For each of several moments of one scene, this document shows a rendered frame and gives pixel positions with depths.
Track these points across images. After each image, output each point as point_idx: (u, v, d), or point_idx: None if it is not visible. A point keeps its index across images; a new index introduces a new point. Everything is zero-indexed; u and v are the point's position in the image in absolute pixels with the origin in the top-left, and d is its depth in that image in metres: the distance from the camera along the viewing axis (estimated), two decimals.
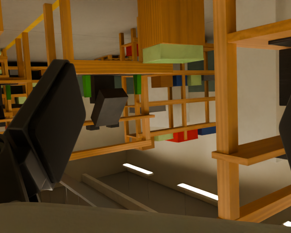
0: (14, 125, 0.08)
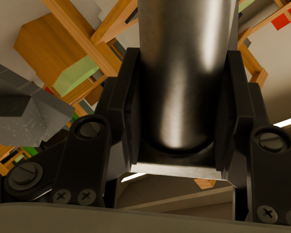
0: (112, 107, 0.09)
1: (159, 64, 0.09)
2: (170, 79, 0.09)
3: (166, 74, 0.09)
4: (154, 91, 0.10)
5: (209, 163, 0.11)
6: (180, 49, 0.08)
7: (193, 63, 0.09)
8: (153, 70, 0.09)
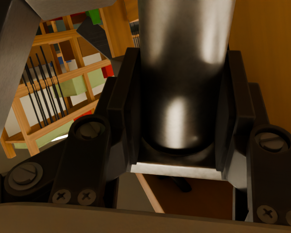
0: (112, 107, 0.09)
1: (158, 62, 0.09)
2: (170, 77, 0.09)
3: (166, 72, 0.09)
4: (154, 90, 0.10)
5: (209, 163, 0.11)
6: (180, 47, 0.08)
7: (193, 62, 0.09)
8: (152, 68, 0.09)
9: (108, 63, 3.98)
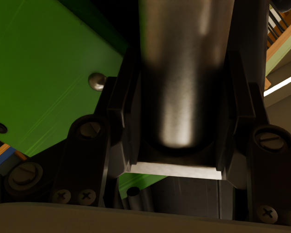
0: (112, 107, 0.09)
1: (159, 58, 0.09)
2: (171, 74, 0.09)
3: (166, 69, 0.09)
4: (154, 87, 0.10)
5: (210, 162, 0.11)
6: (180, 43, 0.08)
7: (194, 57, 0.09)
8: (153, 65, 0.09)
9: None
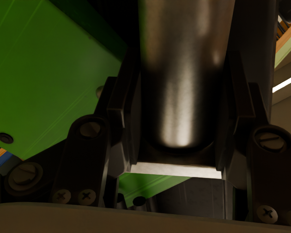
0: (112, 107, 0.09)
1: (159, 60, 0.09)
2: (171, 76, 0.09)
3: (167, 70, 0.09)
4: (154, 88, 0.10)
5: (210, 162, 0.11)
6: (181, 45, 0.08)
7: (194, 59, 0.09)
8: (153, 67, 0.09)
9: None
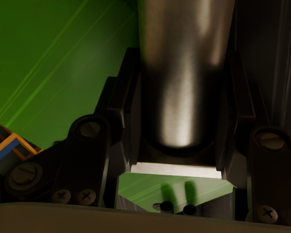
0: (112, 107, 0.09)
1: (159, 61, 0.09)
2: (171, 76, 0.09)
3: (167, 71, 0.09)
4: (154, 89, 0.10)
5: (210, 162, 0.11)
6: (181, 46, 0.08)
7: (194, 60, 0.09)
8: (153, 67, 0.09)
9: None
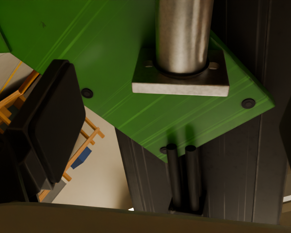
0: (14, 125, 0.08)
1: (168, 2, 0.13)
2: (176, 12, 0.13)
3: (174, 9, 0.13)
4: (165, 25, 0.14)
5: (203, 82, 0.16)
6: None
7: None
8: (164, 7, 0.14)
9: None
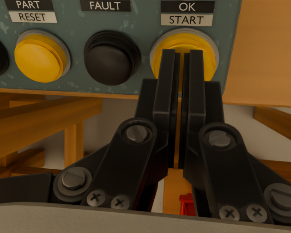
0: (159, 109, 0.08)
1: None
2: None
3: None
4: None
5: None
6: None
7: None
8: None
9: None
